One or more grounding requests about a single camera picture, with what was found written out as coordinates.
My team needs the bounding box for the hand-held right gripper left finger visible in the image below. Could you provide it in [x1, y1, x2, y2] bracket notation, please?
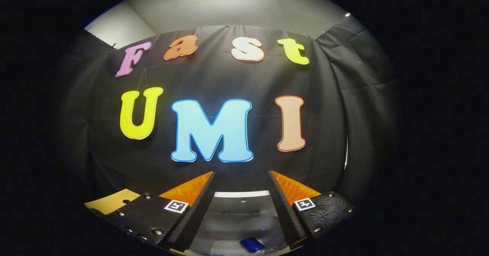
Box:
[103, 171, 216, 252]

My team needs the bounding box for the wooden desktop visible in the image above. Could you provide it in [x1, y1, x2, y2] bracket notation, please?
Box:
[84, 189, 142, 215]

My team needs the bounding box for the white desktop garbage bin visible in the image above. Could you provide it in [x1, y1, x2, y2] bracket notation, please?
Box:
[189, 190, 296, 256]

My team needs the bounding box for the blue pop can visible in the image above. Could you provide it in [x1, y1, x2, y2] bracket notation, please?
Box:
[240, 237, 266, 253]

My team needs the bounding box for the black backdrop cloth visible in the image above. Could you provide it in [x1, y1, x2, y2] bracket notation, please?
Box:
[57, 13, 402, 211]

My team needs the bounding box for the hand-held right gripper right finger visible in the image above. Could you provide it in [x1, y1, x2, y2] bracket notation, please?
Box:
[267, 170, 356, 249]

